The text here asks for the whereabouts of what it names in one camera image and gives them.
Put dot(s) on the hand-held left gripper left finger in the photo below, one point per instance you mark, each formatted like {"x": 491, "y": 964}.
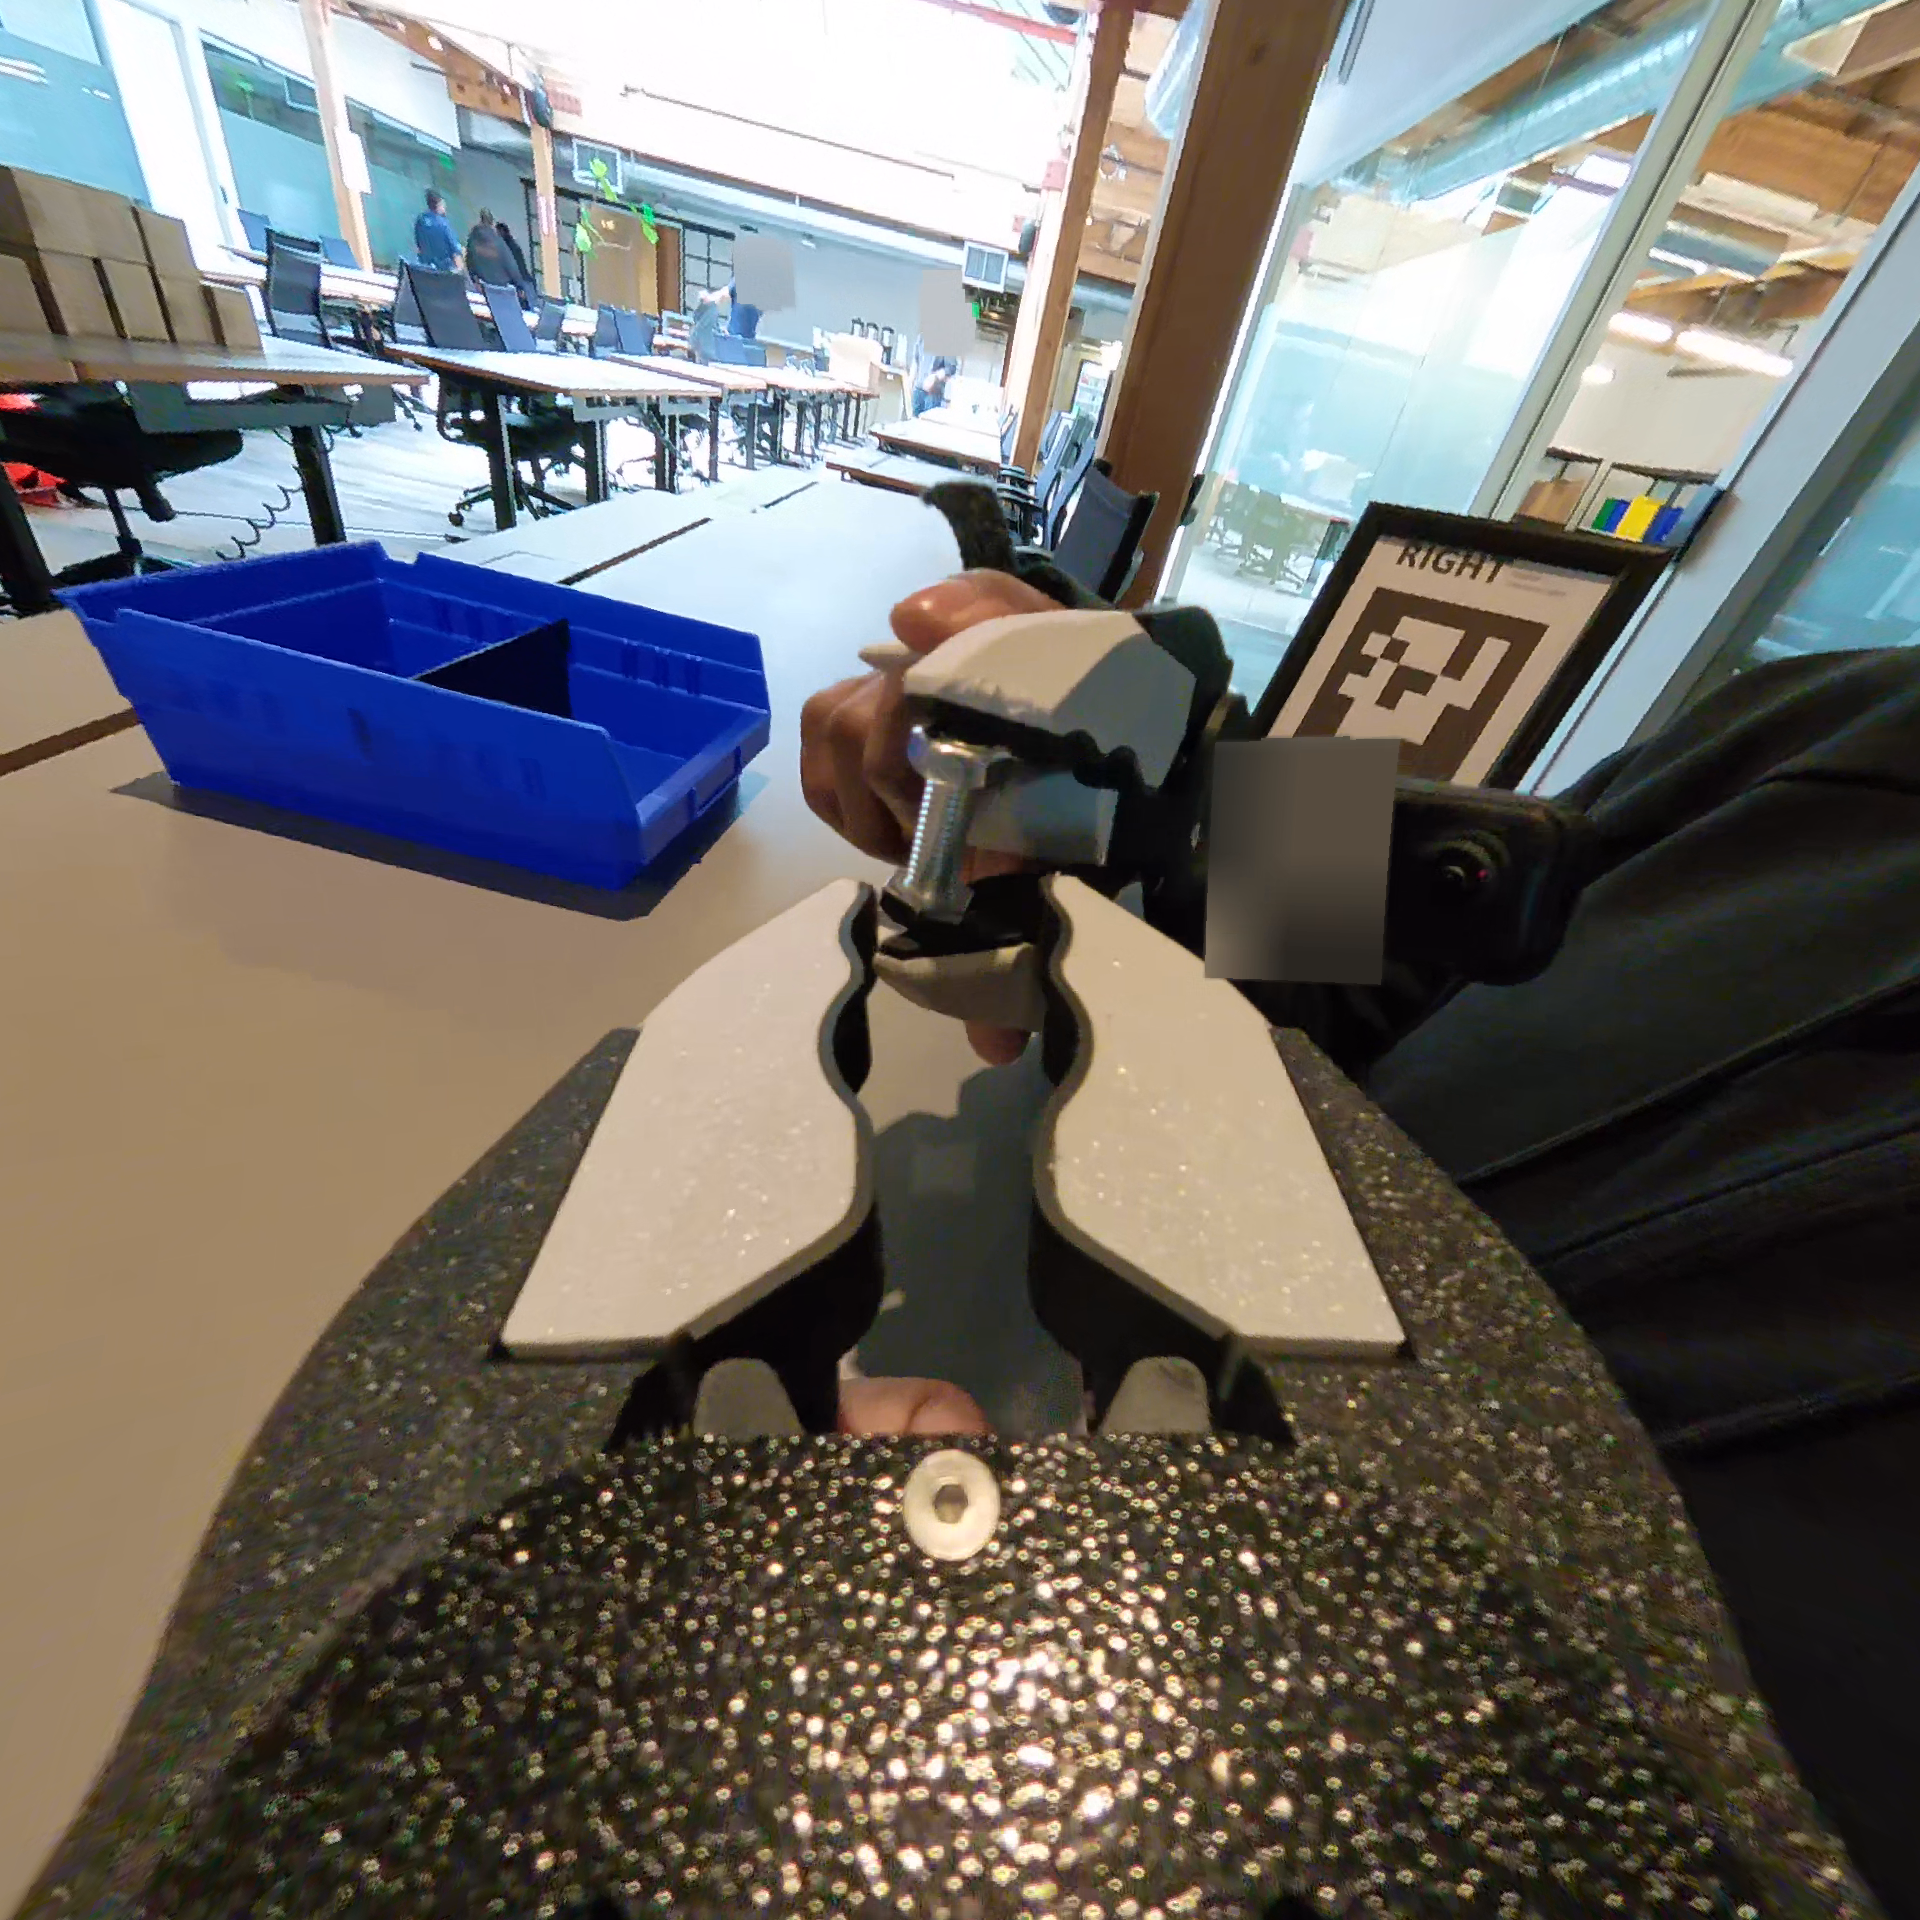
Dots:
{"x": 707, "y": 1171}

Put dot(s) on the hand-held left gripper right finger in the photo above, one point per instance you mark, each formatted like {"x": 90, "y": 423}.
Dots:
{"x": 1214, "y": 1171}

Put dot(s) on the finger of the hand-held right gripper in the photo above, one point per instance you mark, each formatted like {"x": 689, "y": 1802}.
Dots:
{"x": 1096, "y": 690}
{"x": 1056, "y": 818}

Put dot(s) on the silver metal bolt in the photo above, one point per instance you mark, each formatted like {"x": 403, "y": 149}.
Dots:
{"x": 936, "y": 825}

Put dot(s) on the blue plastic storage bin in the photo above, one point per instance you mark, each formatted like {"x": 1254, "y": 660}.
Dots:
{"x": 391, "y": 707}

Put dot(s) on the person's right forearm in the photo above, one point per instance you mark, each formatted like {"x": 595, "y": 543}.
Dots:
{"x": 1682, "y": 811}

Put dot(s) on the person's right hand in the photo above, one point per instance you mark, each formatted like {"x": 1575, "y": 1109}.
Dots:
{"x": 857, "y": 736}

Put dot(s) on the black bin divider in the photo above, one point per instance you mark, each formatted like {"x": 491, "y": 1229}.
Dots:
{"x": 497, "y": 667}

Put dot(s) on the person's dark jacket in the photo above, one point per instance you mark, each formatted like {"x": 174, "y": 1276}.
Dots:
{"x": 1771, "y": 1442}

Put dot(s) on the long wooden desk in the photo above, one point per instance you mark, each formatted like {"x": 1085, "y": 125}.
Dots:
{"x": 556, "y": 374}

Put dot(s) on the stack of cardboard boxes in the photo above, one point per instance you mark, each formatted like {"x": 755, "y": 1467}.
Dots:
{"x": 121, "y": 257}

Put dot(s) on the wooden post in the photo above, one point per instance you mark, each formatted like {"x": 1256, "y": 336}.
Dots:
{"x": 1214, "y": 272}
{"x": 1066, "y": 241}

